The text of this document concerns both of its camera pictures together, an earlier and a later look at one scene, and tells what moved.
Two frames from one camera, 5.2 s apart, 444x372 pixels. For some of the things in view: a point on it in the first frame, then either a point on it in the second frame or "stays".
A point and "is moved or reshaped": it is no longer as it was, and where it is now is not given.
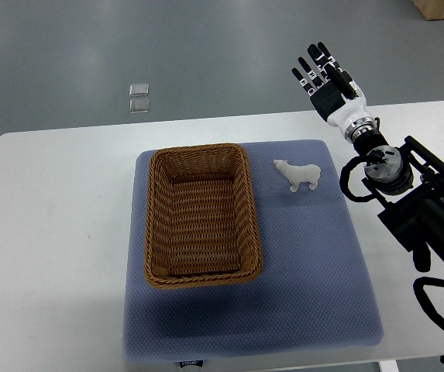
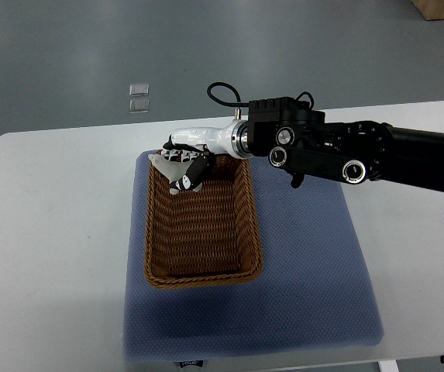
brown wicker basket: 201,222 stays
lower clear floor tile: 139,105 stays
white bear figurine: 308,173 is moved or reshaped
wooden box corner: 442,9 stays
